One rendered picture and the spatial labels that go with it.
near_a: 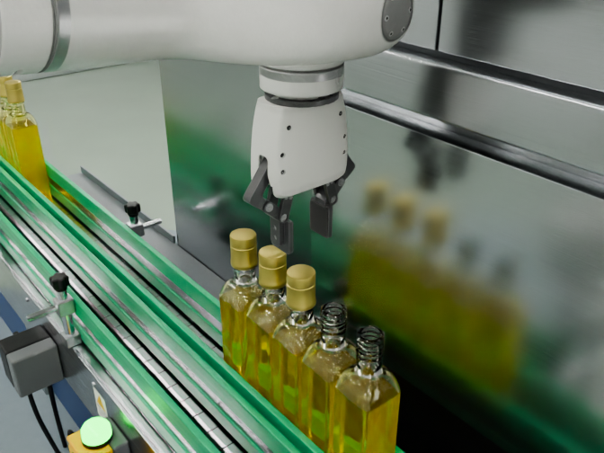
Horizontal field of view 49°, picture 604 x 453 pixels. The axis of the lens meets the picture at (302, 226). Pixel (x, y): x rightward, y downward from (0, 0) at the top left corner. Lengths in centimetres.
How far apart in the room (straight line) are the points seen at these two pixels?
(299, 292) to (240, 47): 34
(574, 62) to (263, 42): 28
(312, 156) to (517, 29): 23
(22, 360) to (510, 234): 86
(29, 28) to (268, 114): 27
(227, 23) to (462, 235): 36
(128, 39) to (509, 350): 50
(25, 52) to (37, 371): 88
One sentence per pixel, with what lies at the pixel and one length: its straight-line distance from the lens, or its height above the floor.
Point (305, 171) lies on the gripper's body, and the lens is 68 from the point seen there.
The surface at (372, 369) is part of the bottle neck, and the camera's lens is 73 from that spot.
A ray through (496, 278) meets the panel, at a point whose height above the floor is 136.
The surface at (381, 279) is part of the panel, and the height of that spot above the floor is 128.
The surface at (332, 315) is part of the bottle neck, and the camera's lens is 74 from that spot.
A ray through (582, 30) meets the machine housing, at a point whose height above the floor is 162.
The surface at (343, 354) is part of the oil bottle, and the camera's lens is 77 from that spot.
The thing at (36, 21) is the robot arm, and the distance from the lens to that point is 46.
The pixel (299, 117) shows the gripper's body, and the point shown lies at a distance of 66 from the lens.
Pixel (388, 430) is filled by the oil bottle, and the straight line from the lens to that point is 79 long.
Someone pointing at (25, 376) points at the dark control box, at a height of 97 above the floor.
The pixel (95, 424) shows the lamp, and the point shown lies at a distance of 106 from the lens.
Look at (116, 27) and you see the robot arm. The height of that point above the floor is 165.
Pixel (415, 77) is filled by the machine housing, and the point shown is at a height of 154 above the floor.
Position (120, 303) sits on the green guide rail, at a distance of 118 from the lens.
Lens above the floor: 174
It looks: 28 degrees down
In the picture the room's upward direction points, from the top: straight up
